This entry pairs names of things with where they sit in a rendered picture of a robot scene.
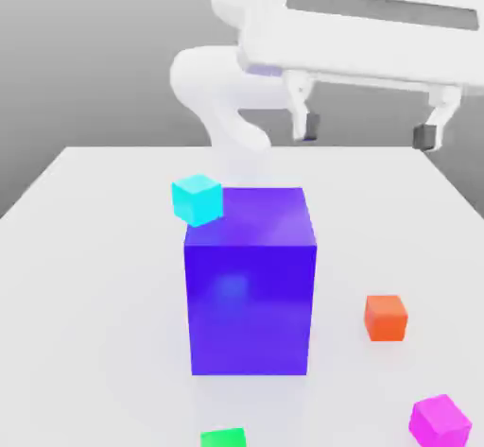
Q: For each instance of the small green cube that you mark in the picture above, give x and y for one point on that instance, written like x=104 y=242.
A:
x=223 y=438

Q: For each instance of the small cyan cube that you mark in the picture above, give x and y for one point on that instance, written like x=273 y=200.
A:
x=196 y=199

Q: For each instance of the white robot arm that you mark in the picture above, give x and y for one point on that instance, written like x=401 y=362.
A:
x=211 y=84

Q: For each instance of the large blue box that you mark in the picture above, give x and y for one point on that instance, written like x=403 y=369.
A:
x=249 y=303

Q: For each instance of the small magenta cube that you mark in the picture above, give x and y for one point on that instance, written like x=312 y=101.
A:
x=440 y=422

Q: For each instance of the small orange cube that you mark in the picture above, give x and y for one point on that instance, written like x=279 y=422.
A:
x=385 y=320

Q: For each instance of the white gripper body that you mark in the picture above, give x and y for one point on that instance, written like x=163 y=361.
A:
x=340 y=50

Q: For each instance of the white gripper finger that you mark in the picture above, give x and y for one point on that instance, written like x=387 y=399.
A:
x=300 y=114
x=435 y=129

